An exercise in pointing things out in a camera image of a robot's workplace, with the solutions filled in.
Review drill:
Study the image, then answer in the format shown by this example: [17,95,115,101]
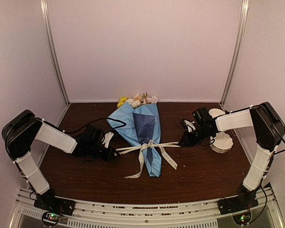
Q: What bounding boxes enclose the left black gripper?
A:
[87,142,118,162]

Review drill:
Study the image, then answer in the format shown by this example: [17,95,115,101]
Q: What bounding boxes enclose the plain white bowl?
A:
[209,108,226,118]

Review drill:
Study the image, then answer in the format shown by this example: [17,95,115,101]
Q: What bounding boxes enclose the aluminium frame post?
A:
[220,0,249,109]
[40,0,70,106]

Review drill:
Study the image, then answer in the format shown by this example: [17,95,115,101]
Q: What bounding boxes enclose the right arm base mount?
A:
[217,196,259,215]

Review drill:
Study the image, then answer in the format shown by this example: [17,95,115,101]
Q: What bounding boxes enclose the cream printed ribbon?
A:
[116,140,180,179]

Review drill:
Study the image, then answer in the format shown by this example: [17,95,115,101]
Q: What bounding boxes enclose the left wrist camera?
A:
[102,132,114,148]

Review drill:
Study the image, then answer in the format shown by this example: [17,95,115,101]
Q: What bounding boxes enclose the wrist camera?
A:
[102,132,114,148]
[180,119,196,133]

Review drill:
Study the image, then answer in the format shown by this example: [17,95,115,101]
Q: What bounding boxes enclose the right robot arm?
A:
[178,102,285,210]

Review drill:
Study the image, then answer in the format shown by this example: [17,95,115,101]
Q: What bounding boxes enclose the front aluminium rail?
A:
[9,187,285,228]

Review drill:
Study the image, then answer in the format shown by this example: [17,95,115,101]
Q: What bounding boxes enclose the blue wrapping paper sheet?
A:
[106,102,162,178]

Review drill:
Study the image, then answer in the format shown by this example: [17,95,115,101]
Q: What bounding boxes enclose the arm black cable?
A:
[64,117,127,136]
[270,133,285,155]

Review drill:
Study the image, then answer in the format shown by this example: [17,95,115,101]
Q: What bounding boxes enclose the right aluminium frame post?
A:
[220,0,249,109]

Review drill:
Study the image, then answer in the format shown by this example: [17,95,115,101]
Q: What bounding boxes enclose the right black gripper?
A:
[180,126,213,146]

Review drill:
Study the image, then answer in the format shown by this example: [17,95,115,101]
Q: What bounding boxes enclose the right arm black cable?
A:
[270,133,285,155]

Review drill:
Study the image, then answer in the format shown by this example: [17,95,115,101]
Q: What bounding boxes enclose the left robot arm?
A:
[1,109,119,211]

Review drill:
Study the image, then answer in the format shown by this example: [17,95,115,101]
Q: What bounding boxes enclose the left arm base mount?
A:
[34,197,76,216]

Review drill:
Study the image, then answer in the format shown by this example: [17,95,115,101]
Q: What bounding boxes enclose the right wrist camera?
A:
[180,119,196,133]

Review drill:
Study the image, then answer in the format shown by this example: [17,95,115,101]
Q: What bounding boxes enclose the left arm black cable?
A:
[64,117,127,136]

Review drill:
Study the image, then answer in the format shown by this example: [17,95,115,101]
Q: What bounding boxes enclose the left aluminium frame post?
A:
[40,0,70,106]

